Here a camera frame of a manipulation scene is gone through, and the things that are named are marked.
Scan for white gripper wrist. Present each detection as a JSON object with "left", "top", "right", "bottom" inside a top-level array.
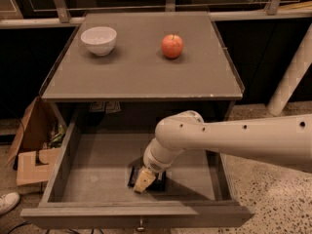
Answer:
[{"left": 133, "top": 137, "right": 183, "bottom": 193}]

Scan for dark blue rxbar wrapper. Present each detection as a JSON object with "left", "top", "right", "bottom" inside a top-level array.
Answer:
[{"left": 128, "top": 166, "right": 166, "bottom": 191}]

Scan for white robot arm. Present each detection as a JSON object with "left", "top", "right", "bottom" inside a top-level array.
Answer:
[{"left": 129, "top": 25, "right": 312, "bottom": 193}]

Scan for metal drawer knob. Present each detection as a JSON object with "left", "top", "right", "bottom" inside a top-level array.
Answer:
[{"left": 136, "top": 217, "right": 146, "bottom": 232}]

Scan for grey open top drawer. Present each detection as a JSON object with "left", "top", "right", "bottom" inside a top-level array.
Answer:
[{"left": 20, "top": 122, "right": 254, "bottom": 229}]

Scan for grey cabinet with counter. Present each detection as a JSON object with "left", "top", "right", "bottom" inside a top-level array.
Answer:
[{"left": 40, "top": 12, "right": 244, "bottom": 106}]

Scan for green packets in box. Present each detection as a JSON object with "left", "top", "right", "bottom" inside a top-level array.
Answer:
[{"left": 42, "top": 124, "right": 65, "bottom": 149}]

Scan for brown cardboard box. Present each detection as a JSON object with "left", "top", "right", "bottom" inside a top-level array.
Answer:
[{"left": 6, "top": 97, "right": 62, "bottom": 186}]

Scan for red apple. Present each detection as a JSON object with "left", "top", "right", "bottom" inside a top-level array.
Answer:
[{"left": 161, "top": 34, "right": 183, "bottom": 59}]

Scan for white sneaker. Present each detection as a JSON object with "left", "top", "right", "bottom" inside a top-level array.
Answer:
[{"left": 0, "top": 192, "right": 20, "bottom": 215}]

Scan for white ceramic bowl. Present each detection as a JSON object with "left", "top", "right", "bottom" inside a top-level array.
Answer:
[{"left": 80, "top": 26, "right": 117, "bottom": 57}]

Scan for black floor cable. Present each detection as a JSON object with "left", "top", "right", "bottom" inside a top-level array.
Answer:
[{"left": 6, "top": 220, "right": 33, "bottom": 234}]

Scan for metal railing frame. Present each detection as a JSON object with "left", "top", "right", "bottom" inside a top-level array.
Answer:
[{"left": 0, "top": 0, "right": 312, "bottom": 28}]

